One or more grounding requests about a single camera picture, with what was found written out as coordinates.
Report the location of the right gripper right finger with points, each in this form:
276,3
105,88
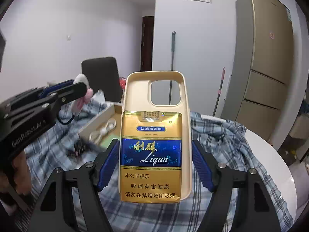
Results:
254,208

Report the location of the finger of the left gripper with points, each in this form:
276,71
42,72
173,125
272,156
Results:
62,96
55,87

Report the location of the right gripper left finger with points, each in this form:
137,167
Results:
54,209

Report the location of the black cord charm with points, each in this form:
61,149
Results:
65,120

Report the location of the beige phone case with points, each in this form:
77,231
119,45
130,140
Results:
149,91

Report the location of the gold blue cigarette pack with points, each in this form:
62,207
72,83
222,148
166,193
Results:
150,165

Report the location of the person's left hand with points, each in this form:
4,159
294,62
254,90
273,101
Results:
21,176

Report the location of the blue plaid shirt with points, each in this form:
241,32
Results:
225,141

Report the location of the black office chair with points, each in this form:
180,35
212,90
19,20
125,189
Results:
102,74

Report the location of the white round table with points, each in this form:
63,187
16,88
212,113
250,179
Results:
276,167

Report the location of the cardboard box tray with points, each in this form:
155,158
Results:
112,111

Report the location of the dark wooden door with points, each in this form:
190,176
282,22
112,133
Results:
147,43

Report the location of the grey mop pole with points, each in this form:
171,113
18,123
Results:
172,62

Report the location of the gold refrigerator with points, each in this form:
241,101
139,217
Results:
262,66

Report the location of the wall light switch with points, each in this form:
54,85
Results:
69,38

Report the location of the red broom handle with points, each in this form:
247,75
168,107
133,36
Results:
219,91

